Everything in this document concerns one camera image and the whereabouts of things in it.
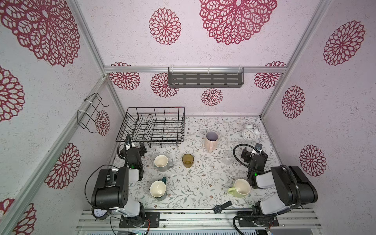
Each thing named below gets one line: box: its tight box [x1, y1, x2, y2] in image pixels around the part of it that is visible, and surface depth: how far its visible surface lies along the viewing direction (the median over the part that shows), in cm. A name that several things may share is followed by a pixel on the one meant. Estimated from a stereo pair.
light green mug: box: [228, 178, 251, 198], surface depth 79 cm
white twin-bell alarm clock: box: [241, 124, 261, 141], surface depth 102 cm
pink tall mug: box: [205, 131, 219, 154], surface depth 95 cm
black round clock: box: [92, 207, 113, 222], surface depth 75 cm
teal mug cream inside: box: [149, 176, 167, 199], surface depth 77 cm
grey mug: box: [153, 154, 174, 173], surface depth 87 cm
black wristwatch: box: [213, 200, 233, 214], surface depth 79 cm
